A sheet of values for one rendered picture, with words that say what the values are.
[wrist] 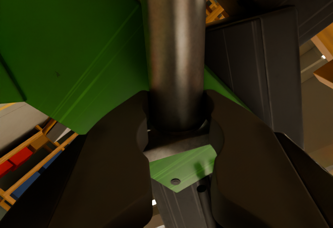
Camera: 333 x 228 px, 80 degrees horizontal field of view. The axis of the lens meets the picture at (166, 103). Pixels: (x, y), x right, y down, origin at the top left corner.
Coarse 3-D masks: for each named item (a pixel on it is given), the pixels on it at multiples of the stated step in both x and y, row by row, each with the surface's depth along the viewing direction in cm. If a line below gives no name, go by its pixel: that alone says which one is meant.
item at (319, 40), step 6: (330, 24) 74; (324, 30) 75; (330, 30) 74; (318, 36) 76; (324, 36) 75; (330, 36) 75; (318, 42) 79; (324, 42) 76; (330, 42) 76; (318, 48) 84; (324, 48) 78; (330, 48) 76; (324, 54) 83; (330, 54) 78; (330, 60) 83
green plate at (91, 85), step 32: (0, 0) 11; (32, 0) 11; (64, 0) 11; (96, 0) 11; (128, 0) 11; (0, 32) 12; (32, 32) 12; (64, 32) 12; (96, 32) 12; (128, 32) 12; (32, 64) 14; (64, 64) 14; (96, 64) 14; (128, 64) 13; (32, 96) 15; (64, 96) 15; (96, 96) 15; (128, 96) 15; (160, 160) 19; (192, 160) 18
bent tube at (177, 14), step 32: (160, 0) 8; (192, 0) 8; (160, 32) 9; (192, 32) 9; (160, 64) 9; (192, 64) 9; (160, 96) 10; (192, 96) 10; (160, 128) 11; (192, 128) 11
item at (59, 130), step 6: (54, 120) 32; (48, 126) 33; (54, 126) 33; (60, 126) 32; (42, 132) 34; (48, 132) 34; (54, 132) 33; (60, 132) 33; (66, 132) 36; (54, 138) 34
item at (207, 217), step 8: (200, 184) 21; (208, 184) 20; (200, 192) 19; (208, 192) 21; (200, 200) 19; (208, 200) 19; (208, 208) 19; (208, 216) 19; (208, 224) 20; (216, 224) 22
